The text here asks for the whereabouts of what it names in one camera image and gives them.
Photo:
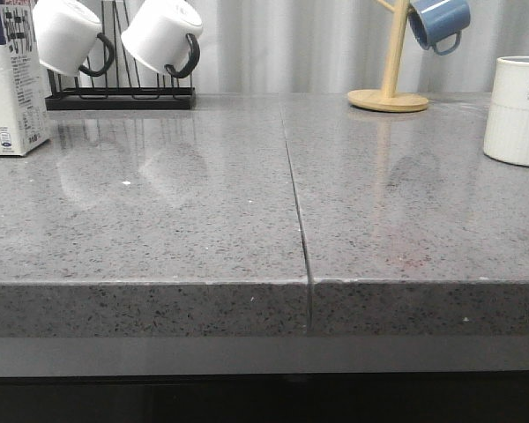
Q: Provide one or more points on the cream HOME ceramic mug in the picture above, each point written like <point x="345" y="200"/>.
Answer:
<point x="507" y="133"/>

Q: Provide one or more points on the whole milk carton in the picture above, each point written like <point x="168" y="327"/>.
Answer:
<point x="24" y="123"/>

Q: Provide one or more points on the wooden mug tree stand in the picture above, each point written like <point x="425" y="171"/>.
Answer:
<point x="387" y="98"/>

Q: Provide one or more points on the blue ceramic mug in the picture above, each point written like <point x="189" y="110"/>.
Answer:
<point x="438" y="24"/>

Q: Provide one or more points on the black wire mug rack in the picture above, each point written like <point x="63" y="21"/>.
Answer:
<point x="128" y="84"/>

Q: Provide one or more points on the white mug black handle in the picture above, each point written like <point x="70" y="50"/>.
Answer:
<point x="163" y="36"/>
<point x="65" y="34"/>

